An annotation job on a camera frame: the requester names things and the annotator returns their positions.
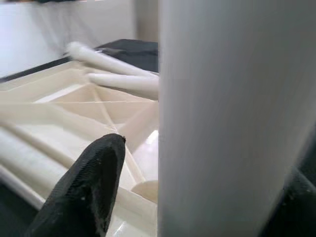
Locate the black tablecloth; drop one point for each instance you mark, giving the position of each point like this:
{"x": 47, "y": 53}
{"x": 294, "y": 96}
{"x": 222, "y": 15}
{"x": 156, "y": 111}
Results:
{"x": 138, "y": 54}

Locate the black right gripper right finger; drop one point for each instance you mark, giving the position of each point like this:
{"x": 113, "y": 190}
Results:
{"x": 301, "y": 209}

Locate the white plastic children table top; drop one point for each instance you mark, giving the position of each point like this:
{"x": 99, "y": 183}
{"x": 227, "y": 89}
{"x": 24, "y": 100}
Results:
{"x": 74, "y": 106}

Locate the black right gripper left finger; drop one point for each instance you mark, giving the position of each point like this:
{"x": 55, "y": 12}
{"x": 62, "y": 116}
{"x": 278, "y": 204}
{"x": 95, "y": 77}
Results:
{"x": 86, "y": 192}

